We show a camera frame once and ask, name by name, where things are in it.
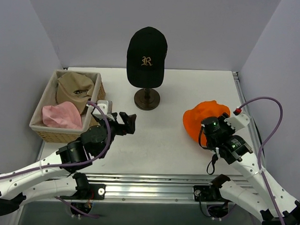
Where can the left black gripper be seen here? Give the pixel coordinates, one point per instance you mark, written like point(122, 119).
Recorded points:
point(121, 124)

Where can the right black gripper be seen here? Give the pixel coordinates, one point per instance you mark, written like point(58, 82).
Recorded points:
point(223, 120)

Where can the orange cap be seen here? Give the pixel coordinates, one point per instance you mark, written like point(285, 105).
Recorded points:
point(192, 118)

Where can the beige cap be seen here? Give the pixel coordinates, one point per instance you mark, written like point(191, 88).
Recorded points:
point(75, 88)

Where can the pink cap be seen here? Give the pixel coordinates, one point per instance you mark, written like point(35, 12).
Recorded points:
point(64, 115)

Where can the black baseball cap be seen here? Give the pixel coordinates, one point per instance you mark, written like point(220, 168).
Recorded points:
point(146, 55)

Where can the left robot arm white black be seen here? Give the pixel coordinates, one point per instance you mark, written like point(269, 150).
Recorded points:
point(58, 175)

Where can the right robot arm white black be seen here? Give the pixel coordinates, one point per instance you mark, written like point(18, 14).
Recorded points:
point(270, 204)

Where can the dark wooden mannequin stand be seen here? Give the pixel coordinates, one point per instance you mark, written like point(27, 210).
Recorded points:
point(147, 99)

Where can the wicker basket with liner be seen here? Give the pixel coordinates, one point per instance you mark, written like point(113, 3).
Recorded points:
point(53, 134)

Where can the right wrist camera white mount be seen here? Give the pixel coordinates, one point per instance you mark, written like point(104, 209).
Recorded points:
point(239, 120)

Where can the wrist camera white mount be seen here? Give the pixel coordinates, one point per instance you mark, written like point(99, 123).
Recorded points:
point(101, 106)
point(239, 120)

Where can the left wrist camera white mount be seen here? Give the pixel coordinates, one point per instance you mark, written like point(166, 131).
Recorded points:
point(101, 106)

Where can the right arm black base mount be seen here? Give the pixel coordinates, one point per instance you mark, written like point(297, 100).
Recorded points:
point(211, 192)

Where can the aluminium rail frame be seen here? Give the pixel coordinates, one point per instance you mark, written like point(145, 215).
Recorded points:
point(160, 163)

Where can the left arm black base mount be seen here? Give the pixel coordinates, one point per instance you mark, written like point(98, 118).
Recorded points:
point(83, 189)

